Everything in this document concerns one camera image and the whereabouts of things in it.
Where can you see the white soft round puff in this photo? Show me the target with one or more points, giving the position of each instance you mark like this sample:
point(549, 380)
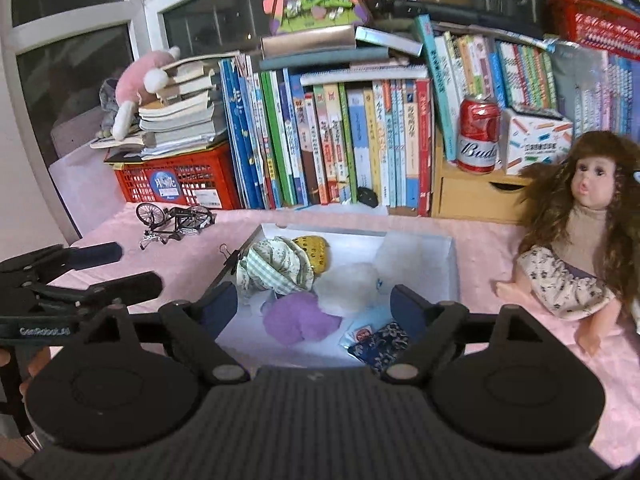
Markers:
point(345, 285)

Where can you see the black binder clip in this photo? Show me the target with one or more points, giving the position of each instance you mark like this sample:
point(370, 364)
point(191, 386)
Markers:
point(226, 251)

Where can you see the stack of paperback books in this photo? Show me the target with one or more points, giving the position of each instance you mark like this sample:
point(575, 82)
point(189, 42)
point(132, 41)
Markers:
point(175, 110)

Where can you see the wooden drawer box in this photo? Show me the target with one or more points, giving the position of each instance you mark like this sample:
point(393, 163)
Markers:
point(475, 195)

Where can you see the dark blue floral pouch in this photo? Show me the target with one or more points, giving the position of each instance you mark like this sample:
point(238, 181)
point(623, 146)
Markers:
point(380, 345)

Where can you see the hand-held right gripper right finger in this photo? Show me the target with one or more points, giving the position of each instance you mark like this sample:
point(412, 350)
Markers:
point(407, 305)

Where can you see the pile of flat lying books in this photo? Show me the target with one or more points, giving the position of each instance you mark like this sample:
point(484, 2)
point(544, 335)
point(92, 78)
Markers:
point(320, 62)

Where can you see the brown haired doll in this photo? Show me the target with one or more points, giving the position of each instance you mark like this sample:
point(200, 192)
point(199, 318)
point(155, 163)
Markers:
point(590, 185)

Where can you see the small clear packet red label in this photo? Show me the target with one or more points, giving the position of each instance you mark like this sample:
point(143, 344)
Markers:
point(361, 334)

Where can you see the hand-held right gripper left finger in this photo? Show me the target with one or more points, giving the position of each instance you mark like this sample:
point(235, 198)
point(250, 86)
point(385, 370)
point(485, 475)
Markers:
point(220, 305)

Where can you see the red drink can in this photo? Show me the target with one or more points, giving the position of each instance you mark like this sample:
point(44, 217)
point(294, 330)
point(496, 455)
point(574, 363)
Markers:
point(479, 135)

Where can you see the grey crumpled cloth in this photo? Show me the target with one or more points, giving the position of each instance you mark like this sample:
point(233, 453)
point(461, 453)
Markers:
point(107, 95)

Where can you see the row of small slim books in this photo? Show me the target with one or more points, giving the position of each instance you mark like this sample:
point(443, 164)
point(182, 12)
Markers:
point(525, 75)

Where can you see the colourful printed small box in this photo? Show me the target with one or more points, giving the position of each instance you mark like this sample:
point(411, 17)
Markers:
point(535, 140)

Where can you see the person's left hand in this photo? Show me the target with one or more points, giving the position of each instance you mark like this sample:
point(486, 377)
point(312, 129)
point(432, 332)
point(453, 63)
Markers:
point(39, 360)

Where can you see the green checked fabric scrunchie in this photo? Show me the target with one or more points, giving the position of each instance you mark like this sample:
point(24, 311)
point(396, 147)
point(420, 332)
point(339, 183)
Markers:
point(272, 265)

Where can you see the purple fluffy puff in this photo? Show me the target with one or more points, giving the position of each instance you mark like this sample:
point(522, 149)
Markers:
point(300, 317)

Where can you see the black long device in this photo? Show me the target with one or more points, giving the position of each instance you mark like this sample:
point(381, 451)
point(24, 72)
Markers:
point(450, 10)

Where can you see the red plastic crate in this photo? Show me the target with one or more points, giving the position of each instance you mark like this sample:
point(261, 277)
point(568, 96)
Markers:
point(200, 175)

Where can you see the red plastic basket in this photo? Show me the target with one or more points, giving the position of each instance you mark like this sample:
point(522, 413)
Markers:
point(595, 25)

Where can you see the black miniature bicycle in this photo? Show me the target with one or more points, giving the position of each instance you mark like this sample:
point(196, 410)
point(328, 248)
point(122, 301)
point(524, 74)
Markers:
point(180, 217)

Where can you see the row of tall picture books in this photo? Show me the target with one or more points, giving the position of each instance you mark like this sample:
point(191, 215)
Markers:
point(350, 150)

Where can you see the gold sequin fabric bow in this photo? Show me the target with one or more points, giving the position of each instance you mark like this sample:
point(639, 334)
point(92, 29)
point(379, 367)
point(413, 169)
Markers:
point(312, 252)

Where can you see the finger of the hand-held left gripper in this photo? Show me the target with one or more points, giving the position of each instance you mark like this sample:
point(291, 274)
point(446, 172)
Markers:
point(130, 287)
point(95, 255)

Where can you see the small black object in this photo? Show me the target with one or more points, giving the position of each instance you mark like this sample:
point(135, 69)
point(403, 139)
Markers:
point(369, 196)

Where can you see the pink triangular toy house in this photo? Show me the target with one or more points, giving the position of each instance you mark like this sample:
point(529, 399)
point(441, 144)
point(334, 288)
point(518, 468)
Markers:
point(315, 5)

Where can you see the white cardboard box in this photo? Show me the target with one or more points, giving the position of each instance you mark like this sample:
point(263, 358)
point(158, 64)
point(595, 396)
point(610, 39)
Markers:
point(340, 241)

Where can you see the pink tablecloth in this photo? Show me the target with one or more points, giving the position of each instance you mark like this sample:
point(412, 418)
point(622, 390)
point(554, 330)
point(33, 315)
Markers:
point(500, 250)

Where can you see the pink plush toy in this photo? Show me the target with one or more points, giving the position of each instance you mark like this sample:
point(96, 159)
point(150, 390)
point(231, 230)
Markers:
point(132, 82)

